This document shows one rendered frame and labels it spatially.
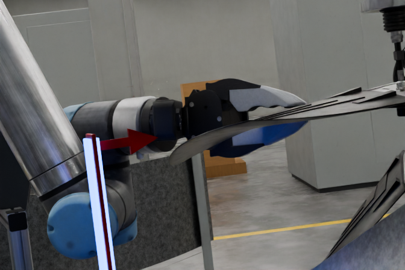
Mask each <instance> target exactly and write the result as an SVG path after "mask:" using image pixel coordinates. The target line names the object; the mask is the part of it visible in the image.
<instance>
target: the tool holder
mask: <svg viewBox="0 0 405 270"><path fill-rule="evenodd" d="M395 7H405V0H364V1H362V2H361V3H360V11H361V13H365V14H366V13H380V10H384V9H388V8H395Z"/></svg>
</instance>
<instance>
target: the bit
mask: <svg viewBox="0 0 405 270"><path fill-rule="evenodd" d="M394 45H395V51H394V52H393V53H394V60H396V63H397V75H398V81H404V70H403V60H404V53H403V50H401V42H397V43H394Z"/></svg>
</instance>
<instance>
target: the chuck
mask: <svg viewBox="0 0 405 270"><path fill-rule="evenodd" d="M391 40H392V43H397V42H402V41H403V34H402V31H393V32H391Z"/></svg>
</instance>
